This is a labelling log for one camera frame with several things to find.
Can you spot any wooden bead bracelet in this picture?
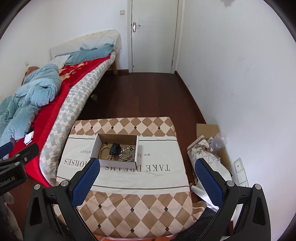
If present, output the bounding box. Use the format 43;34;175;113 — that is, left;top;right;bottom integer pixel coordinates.
98;143;114;160

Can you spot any black smartwatch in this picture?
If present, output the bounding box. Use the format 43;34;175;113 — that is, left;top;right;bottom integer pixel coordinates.
109;143;122;156

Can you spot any chunky silver chain bracelet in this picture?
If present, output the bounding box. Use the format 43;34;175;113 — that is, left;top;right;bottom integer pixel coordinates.
117;151;135;162

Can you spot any white paper on bed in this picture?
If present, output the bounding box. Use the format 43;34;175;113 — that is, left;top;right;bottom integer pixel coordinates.
23;131;34;145

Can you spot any white power strip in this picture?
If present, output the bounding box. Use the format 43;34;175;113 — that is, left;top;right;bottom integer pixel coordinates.
234;158;249;187

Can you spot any checkered bed mattress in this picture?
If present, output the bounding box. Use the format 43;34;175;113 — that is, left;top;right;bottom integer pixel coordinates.
39;51;116;186

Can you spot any light blue quilt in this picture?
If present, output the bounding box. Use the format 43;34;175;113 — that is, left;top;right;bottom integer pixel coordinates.
1;43;114;146

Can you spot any floral patterned fabric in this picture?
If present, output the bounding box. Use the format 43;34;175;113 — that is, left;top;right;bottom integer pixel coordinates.
187;135;232;211

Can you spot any white cardboard box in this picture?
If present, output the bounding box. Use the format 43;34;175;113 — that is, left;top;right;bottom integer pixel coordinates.
90;133;139;169

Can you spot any clear plastic wrapping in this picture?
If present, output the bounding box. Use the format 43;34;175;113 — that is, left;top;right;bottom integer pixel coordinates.
207;133;228;152

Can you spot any flat brown cardboard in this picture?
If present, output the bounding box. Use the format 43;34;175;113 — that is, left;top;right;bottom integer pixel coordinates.
196;123;231;172

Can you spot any checkered printed tablecloth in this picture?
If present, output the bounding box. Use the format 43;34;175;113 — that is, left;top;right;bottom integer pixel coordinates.
70;117;206;239

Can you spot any red bed sheet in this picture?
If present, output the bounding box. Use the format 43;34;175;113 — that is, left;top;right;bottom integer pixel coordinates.
9;57;110;188

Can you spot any white wooden headboard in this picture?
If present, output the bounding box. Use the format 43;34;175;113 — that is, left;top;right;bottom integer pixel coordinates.
50;29;122;59

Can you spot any white door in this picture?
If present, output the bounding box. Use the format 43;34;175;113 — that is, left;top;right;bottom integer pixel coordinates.
127;1;185;74

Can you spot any silver door handle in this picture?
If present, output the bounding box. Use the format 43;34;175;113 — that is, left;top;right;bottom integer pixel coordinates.
132;22;140;33

